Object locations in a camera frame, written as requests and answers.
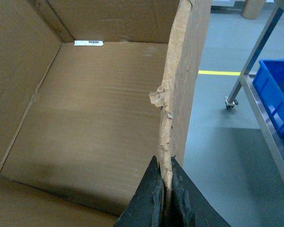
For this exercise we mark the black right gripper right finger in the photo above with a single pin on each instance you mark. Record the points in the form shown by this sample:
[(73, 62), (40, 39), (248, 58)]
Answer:
[(189, 208)]

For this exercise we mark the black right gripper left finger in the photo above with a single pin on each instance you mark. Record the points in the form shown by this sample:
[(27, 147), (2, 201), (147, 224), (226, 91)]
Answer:
[(144, 209)]

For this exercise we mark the brown cardboard box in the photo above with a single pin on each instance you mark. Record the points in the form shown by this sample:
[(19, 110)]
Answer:
[(79, 125)]

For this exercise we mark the metal roller shelf rack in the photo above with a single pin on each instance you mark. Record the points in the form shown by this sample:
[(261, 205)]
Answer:
[(245, 81)]

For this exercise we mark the blue plastic bin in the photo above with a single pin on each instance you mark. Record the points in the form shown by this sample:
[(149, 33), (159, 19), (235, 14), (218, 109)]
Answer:
[(269, 84)]

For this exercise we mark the white barcode label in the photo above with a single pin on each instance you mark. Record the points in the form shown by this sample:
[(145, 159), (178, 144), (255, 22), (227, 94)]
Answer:
[(88, 43)]

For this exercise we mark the cardboard cylinder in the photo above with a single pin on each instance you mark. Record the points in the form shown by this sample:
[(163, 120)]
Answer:
[(252, 8)]

